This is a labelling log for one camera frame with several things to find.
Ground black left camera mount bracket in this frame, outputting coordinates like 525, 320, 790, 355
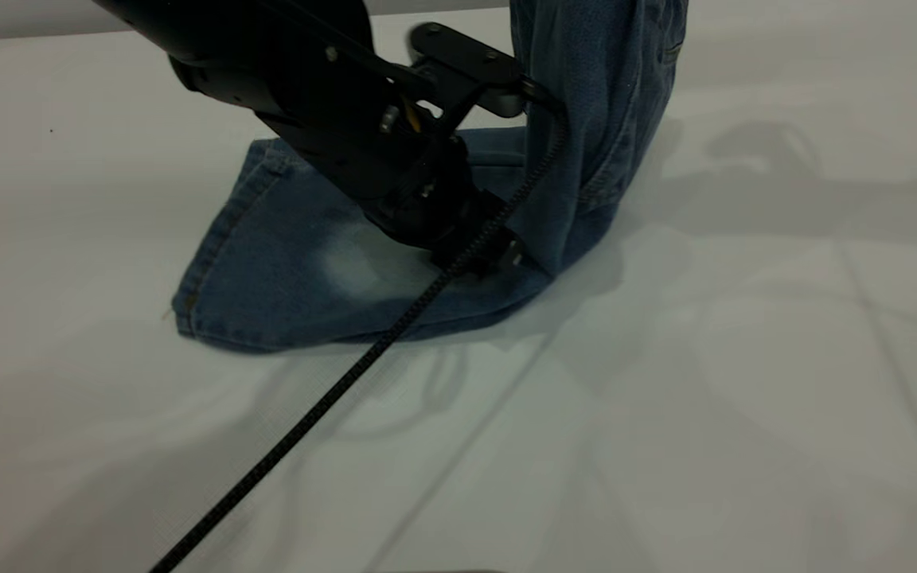
407, 22, 567, 120

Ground blue denim printed shorts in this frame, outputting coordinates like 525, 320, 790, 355
172, 0, 690, 356

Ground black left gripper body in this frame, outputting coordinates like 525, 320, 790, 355
371, 187, 526, 279

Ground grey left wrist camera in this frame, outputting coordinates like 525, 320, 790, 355
484, 88, 531, 119

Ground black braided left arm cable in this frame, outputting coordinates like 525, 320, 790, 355
148, 99, 572, 573

